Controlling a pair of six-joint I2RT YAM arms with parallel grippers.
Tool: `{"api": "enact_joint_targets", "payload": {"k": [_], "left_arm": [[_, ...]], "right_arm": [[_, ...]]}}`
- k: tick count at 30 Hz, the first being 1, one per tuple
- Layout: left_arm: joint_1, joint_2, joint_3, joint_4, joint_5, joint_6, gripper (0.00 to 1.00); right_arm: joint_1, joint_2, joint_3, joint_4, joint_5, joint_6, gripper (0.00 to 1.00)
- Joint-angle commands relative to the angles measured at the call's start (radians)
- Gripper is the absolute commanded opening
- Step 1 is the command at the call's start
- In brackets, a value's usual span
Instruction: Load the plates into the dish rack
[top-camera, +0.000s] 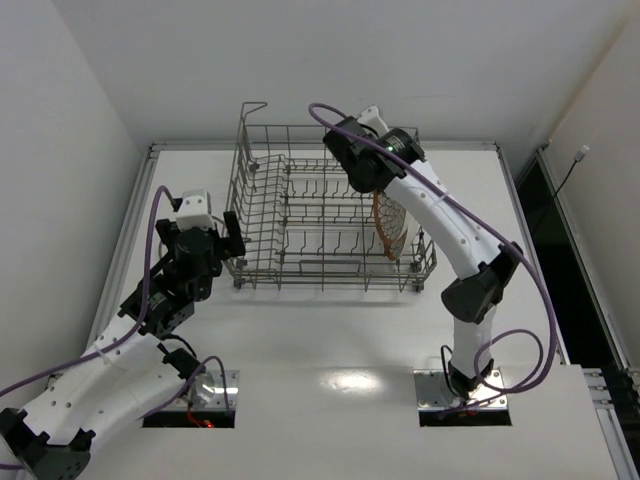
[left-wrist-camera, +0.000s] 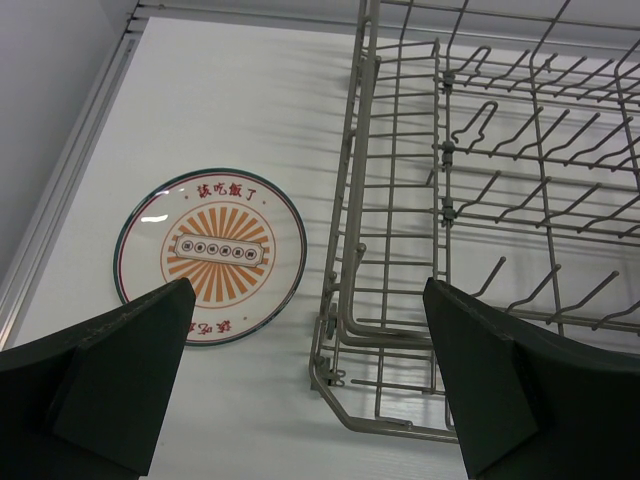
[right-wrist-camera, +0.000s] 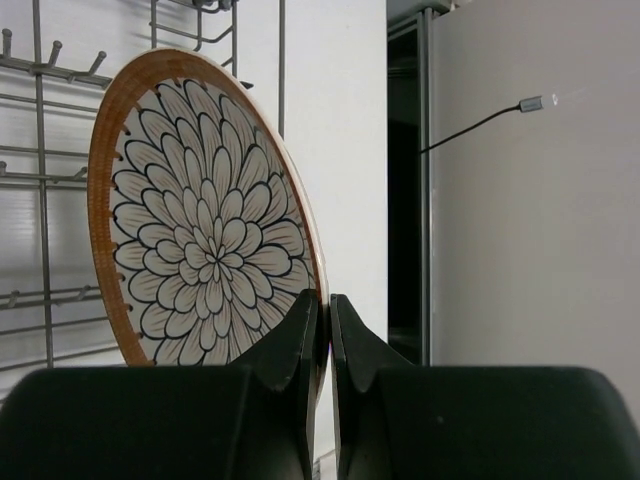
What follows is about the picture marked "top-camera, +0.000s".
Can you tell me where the metal base plate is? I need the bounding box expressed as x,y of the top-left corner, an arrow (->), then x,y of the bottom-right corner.
413,369 -> 508,413
145,370 -> 240,417

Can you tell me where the floral plate brown rim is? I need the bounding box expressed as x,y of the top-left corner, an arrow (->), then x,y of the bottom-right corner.
373,191 -> 418,261
404,219 -> 421,252

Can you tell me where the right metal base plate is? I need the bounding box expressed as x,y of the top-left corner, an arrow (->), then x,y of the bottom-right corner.
413,369 -> 508,413

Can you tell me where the black wall cable white plug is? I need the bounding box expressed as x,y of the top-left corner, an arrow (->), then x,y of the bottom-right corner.
531,144 -> 590,235

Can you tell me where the grey wire dish rack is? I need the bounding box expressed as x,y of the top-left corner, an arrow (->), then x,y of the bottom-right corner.
226,102 -> 437,292

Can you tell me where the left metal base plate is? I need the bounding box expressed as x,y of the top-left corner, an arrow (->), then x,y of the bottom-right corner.
145,370 -> 240,417

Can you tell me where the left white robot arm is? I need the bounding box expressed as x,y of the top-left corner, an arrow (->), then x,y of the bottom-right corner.
1,211 -> 245,479

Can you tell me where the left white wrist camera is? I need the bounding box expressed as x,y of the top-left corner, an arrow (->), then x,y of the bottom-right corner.
175,189 -> 214,231

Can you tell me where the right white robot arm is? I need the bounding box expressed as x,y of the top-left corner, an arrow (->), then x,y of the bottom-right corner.
323,117 -> 517,399

